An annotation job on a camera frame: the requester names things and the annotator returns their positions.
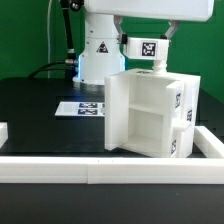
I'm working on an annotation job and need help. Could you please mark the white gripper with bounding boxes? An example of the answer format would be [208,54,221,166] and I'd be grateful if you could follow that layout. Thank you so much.
[84,0,214,44]

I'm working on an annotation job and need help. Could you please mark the small white box part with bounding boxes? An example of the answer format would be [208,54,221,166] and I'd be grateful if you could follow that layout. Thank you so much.
[123,37,169,60]

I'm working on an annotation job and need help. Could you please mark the white cabinet body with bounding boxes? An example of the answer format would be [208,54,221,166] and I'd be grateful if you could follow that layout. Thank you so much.
[125,69,200,158]

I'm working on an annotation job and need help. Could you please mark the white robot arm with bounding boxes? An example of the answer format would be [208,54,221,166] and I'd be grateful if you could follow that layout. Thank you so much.
[71,0,214,90]

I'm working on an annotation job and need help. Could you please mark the white U-shaped workspace fence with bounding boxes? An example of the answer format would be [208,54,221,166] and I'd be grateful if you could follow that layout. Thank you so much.
[0,122,224,185]

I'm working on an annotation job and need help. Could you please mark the black cable bundle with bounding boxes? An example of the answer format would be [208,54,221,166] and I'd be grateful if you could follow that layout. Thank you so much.
[27,0,87,80]

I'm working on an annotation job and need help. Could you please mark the white thin cable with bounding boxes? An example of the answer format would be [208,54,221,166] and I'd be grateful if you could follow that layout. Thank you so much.
[46,0,54,80]

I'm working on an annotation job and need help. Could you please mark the flat white marker base plate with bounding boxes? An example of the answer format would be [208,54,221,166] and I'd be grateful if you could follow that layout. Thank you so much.
[55,101,104,117]

